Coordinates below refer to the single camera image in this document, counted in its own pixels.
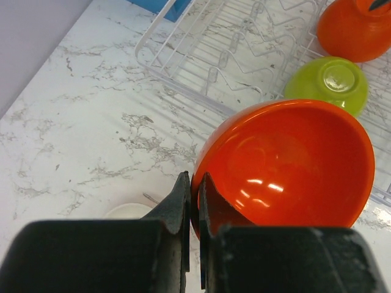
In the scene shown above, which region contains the blue shelf unit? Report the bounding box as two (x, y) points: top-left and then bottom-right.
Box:
(128, 0), (191, 22)

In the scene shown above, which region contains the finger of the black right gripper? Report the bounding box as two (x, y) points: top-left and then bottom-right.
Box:
(368, 0), (390, 12)

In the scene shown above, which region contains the orange plastic bowl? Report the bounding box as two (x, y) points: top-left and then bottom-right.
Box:
(316, 0), (390, 63)
(191, 99), (375, 232)

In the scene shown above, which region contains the white wire dish rack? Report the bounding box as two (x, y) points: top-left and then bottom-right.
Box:
(134, 0), (391, 205)

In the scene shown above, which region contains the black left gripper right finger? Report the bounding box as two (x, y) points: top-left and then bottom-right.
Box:
(199, 174), (387, 292)

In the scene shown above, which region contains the orange bowl white inside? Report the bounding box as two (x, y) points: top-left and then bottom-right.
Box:
(104, 203), (152, 220)

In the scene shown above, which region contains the clear plastic drip tray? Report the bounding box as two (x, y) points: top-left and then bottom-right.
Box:
(147, 57), (390, 206)

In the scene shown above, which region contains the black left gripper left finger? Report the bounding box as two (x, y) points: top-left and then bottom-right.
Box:
(1, 172), (190, 292)

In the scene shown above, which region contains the lime green plastic bowl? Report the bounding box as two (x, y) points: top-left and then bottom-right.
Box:
(283, 56), (369, 117)

